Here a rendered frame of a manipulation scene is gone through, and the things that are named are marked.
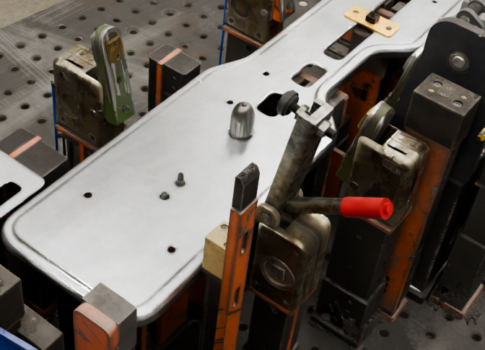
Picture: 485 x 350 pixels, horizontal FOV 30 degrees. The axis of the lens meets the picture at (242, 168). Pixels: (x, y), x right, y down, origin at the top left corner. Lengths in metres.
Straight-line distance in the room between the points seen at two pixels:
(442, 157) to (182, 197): 0.33
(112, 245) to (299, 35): 0.49
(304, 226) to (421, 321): 0.44
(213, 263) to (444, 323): 0.53
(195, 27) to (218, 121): 0.69
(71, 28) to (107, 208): 0.83
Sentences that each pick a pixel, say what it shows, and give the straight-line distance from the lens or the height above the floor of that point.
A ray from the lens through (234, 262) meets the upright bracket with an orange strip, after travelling 0.93.
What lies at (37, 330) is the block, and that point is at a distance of 0.98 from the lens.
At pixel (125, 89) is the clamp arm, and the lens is 1.20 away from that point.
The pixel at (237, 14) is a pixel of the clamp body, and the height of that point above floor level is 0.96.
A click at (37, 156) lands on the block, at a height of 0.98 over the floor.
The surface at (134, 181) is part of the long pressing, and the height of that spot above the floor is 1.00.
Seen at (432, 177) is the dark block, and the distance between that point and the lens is 1.18.
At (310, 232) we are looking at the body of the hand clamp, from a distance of 1.01.
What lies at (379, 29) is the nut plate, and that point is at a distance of 1.41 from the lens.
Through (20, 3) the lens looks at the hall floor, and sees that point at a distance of 3.17.
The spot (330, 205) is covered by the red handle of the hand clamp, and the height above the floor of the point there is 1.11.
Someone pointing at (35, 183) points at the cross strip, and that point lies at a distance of 1.12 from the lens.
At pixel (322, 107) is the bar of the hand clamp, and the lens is 0.91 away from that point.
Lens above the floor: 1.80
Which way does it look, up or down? 44 degrees down
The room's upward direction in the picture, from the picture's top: 7 degrees clockwise
